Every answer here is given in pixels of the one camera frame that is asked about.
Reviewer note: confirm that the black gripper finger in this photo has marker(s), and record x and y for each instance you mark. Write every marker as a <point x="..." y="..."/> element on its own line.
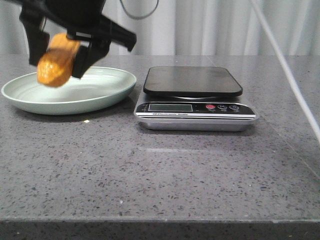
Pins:
<point x="88" y="55"/>
<point x="37" y="38"/>

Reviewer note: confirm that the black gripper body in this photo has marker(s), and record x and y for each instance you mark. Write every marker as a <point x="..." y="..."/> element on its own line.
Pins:
<point x="83" y="16"/>

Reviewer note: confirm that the orange corn cob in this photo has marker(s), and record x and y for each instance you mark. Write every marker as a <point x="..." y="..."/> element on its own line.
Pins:
<point x="55" y="67"/>

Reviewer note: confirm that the pale green plate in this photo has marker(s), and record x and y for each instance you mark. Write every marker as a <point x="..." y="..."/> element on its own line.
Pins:
<point x="99" y="88"/>

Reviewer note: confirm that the white curtain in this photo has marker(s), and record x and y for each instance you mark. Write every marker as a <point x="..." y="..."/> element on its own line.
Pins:
<point x="218" y="27"/>

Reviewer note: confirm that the black silver kitchen scale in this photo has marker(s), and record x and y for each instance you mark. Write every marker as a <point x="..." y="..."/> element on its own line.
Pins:
<point x="193" y="98"/>

